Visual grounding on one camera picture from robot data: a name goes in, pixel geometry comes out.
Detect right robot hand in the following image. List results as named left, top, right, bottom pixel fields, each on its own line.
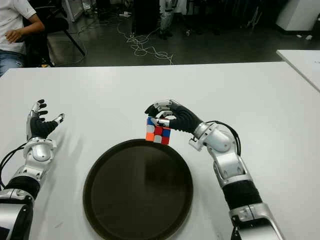
left=144, top=99, right=204, bottom=135

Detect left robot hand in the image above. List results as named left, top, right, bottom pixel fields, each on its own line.
left=25, top=99, right=66, bottom=141

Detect multicoloured Rubik's cube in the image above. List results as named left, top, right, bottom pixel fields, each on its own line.
left=145, top=116, right=172, bottom=146

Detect dark brown round plate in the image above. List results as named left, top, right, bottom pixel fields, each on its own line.
left=82, top=138, right=195, bottom=240

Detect silver humanoid robot legs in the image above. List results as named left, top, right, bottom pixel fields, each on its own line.
left=159, top=0, right=176, bottom=40

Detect black office chair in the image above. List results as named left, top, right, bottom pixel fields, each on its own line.
left=22, top=0, right=86, bottom=68

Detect black cabinet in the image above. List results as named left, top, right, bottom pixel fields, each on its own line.
left=131, top=0, right=161, bottom=35

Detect person in white shirt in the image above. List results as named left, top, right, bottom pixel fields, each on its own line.
left=0, top=0, right=46, bottom=77

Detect white panel box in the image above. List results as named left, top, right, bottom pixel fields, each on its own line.
left=61, top=0, right=85, bottom=23

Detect metal folding stand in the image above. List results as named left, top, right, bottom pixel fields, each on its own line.
left=247, top=4, right=263, bottom=28

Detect white side table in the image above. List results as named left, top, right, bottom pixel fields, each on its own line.
left=276, top=49, right=320, bottom=92

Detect white cabinet with dark base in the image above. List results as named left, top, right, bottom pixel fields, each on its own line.
left=274, top=0, right=320, bottom=36

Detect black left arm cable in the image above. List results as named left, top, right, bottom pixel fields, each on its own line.
left=0, top=147, right=26, bottom=191

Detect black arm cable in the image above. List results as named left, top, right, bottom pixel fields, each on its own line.
left=204, top=120, right=242, bottom=157
left=0, top=147, right=26, bottom=191

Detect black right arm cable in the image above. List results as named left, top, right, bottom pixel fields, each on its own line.
left=204, top=120, right=242, bottom=157

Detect tangled white floor cable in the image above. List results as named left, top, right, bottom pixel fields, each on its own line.
left=117, top=14, right=174, bottom=68

